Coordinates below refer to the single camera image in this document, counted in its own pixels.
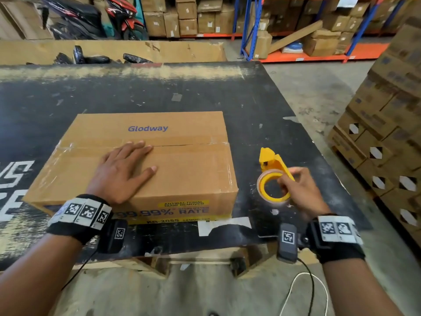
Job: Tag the person's left hand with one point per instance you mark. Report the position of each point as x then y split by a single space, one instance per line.
115 174

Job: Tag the person's right hand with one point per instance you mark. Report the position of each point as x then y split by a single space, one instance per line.
306 194

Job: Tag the person's right thumb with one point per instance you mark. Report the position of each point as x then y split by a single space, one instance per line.
285 184

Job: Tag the person's left thumb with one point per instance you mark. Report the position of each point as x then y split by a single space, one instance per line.
144 177

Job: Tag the clear packing tape roll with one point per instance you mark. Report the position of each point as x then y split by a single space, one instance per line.
263 190

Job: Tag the yellow tape dispenser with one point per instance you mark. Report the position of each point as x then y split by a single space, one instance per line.
273 161

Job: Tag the brown cardboard box with tape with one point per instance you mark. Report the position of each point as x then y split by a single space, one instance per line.
184 174

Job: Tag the person's right forearm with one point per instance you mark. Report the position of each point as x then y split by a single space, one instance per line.
355 289

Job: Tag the person's left forearm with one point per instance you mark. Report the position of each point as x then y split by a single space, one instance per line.
36 276

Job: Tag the black wristband with marker tags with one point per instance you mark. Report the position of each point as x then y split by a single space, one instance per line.
338 232
79 213

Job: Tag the white paper label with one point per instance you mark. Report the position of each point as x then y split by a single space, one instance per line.
223 223

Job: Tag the pallet stack of printed cartons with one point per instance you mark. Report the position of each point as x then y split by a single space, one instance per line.
384 128

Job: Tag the black wrapped parcel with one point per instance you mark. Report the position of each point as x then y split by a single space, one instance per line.
135 58
63 59
88 58

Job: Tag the large open cardboard bin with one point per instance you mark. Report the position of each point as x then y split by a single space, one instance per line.
184 50

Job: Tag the white and blue bundle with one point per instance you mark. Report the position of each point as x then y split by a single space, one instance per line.
293 47

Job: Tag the long flat cardboard box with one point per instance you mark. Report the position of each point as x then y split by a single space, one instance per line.
296 36

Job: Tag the blue and orange storage rack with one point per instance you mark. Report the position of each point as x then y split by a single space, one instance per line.
365 50

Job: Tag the red and black scooter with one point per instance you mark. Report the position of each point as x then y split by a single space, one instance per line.
125 16

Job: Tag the stack of brown cartons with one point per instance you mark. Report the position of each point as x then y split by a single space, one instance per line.
187 18

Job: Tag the cartons stored on rack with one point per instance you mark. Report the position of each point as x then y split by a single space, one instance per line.
332 22

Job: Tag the black motorcycle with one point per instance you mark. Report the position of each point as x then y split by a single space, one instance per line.
75 19

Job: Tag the flat cardboard sheets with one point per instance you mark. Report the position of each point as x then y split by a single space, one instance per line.
23 22

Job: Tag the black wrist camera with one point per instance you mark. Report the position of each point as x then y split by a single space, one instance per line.
115 235
287 241

